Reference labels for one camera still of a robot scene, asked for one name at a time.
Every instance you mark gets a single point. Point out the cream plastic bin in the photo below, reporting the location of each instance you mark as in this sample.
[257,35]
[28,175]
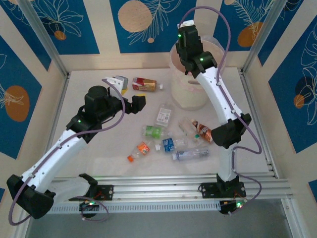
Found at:
[188,96]

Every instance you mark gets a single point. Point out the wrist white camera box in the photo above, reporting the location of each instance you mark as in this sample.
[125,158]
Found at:
[117,83]
[187,24]

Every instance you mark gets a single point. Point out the aluminium side rail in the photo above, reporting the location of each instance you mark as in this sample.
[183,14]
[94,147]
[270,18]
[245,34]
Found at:
[60,104]
[250,99]

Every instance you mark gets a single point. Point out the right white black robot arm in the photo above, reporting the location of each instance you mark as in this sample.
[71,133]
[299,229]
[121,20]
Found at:
[218,99]

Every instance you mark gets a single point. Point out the clear green cap bottle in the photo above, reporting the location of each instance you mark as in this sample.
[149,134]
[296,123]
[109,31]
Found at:
[188,127]

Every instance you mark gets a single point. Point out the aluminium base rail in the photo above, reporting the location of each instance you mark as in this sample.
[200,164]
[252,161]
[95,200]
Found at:
[158,191]

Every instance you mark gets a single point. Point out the clear plastic bin liner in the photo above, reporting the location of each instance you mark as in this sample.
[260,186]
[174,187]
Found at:
[215,43]

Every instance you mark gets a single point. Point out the brown coffee bottle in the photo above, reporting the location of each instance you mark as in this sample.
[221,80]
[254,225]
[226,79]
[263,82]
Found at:
[204,130]

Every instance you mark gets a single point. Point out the green label clear bottle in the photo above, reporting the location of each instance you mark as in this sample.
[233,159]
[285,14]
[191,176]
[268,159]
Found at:
[153,131]

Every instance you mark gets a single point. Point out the clear pale blue cap bottle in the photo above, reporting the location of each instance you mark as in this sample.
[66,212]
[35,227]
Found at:
[190,153]

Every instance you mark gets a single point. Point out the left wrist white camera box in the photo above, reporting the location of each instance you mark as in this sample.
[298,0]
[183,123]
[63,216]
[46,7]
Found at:
[117,83]

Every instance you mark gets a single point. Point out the aluminium frame post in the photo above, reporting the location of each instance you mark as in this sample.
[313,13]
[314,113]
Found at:
[262,34]
[42,37]

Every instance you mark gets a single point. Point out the red gold tea bottle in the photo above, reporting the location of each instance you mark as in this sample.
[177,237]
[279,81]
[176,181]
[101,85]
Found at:
[144,84]

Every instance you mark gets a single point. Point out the blue label white cap bottle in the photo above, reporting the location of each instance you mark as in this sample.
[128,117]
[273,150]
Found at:
[168,144]

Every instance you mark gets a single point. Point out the small orange cap bottle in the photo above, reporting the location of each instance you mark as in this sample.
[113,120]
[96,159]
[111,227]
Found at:
[143,148]

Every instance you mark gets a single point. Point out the square clear white label bottle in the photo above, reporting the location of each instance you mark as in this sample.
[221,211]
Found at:
[163,115]

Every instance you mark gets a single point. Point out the black controller board green light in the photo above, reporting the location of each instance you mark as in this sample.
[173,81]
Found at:
[230,205]
[90,204]

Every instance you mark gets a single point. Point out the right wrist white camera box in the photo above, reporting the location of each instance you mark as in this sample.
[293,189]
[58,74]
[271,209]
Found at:
[187,24]

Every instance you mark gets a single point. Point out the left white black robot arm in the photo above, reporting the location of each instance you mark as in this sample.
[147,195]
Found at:
[49,158]

